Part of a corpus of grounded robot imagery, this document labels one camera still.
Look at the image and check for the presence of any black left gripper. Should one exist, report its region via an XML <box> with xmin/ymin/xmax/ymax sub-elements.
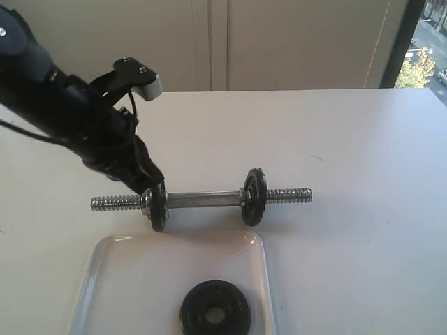
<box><xmin>66</xmin><ymin>75</ymin><xmax>164</xmax><ymax>194</ymax></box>

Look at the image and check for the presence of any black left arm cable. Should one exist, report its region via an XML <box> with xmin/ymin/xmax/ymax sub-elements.
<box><xmin>0</xmin><ymin>91</ymin><xmax>147</xmax><ymax>175</ymax></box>

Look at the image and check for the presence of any chrome collar nut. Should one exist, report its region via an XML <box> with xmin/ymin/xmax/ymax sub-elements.
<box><xmin>140</xmin><ymin>188</ymin><xmax>152</xmax><ymax>218</ymax></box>

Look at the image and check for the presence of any black window frame post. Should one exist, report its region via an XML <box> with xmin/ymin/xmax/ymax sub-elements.
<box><xmin>379</xmin><ymin>0</ymin><xmax>425</xmax><ymax>89</ymax></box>

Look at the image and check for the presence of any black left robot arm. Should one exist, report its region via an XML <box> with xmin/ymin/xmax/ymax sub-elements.
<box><xmin>1</xmin><ymin>6</ymin><xmax>164</xmax><ymax>193</ymax></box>

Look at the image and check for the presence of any chrome threaded dumbbell bar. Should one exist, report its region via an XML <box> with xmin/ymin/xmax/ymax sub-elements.
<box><xmin>90</xmin><ymin>188</ymin><xmax>313</xmax><ymax>212</ymax></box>

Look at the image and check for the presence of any thin blind cord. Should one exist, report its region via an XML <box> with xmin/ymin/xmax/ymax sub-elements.
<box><xmin>362</xmin><ymin>0</ymin><xmax>393</xmax><ymax>89</ymax></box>

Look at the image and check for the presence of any white rectangular tray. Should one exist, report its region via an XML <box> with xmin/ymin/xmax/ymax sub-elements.
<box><xmin>69</xmin><ymin>230</ymin><xmax>277</xmax><ymax>334</ymax></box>

